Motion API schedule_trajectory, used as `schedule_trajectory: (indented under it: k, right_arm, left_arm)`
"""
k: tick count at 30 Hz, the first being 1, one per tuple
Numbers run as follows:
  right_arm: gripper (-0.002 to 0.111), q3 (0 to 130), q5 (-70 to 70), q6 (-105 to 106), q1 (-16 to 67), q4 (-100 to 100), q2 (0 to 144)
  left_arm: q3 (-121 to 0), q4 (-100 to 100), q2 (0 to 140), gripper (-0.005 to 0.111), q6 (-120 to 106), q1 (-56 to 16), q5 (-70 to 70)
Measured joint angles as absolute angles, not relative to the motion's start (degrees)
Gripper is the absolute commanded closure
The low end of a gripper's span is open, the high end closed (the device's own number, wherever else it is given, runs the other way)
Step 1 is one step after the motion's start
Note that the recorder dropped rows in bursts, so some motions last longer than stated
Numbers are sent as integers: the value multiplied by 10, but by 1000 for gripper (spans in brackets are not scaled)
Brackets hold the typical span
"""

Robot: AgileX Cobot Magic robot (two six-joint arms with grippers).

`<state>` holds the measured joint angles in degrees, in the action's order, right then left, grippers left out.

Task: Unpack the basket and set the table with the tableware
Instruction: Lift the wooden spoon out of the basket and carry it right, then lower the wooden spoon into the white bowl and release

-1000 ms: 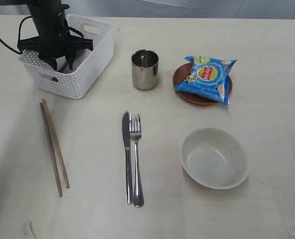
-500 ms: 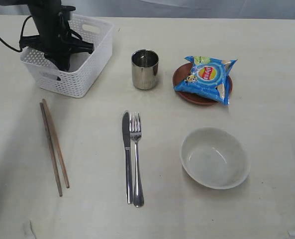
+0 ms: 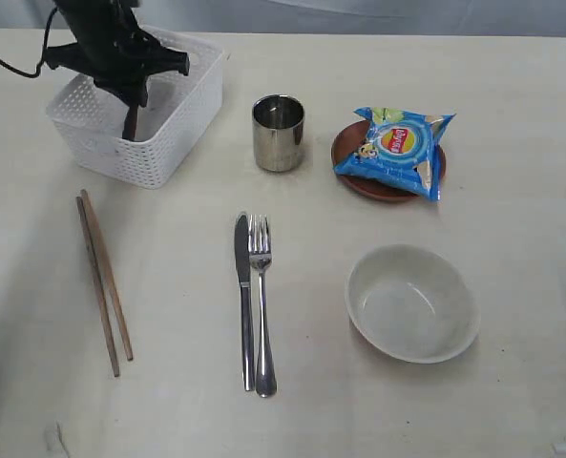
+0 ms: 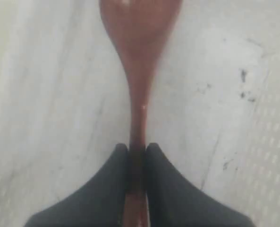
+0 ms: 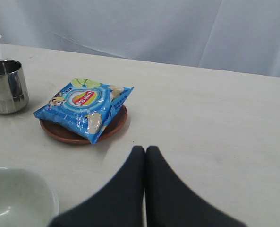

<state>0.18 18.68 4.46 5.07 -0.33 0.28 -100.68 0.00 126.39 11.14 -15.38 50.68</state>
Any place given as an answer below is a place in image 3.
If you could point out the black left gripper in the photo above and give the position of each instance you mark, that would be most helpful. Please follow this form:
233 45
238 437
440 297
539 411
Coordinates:
113 49

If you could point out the silver fork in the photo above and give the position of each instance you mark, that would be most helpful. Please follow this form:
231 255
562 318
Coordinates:
260 258

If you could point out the white plastic woven basket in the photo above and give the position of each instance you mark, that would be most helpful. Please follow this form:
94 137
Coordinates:
178 112

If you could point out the stainless steel cup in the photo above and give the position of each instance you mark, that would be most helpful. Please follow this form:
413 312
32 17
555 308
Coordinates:
278 129

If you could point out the blue chips bag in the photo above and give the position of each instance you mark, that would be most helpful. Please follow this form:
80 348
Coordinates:
397 148

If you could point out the brown round plate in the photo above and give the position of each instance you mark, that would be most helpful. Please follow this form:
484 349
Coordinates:
383 186

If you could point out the silver table knife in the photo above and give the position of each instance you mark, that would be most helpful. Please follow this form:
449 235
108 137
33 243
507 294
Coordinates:
244 280

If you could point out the white ceramic bowl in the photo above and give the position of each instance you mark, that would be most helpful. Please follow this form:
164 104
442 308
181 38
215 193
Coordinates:
411 304

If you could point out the brown wooden spoon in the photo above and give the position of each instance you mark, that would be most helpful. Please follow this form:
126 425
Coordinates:
130 122

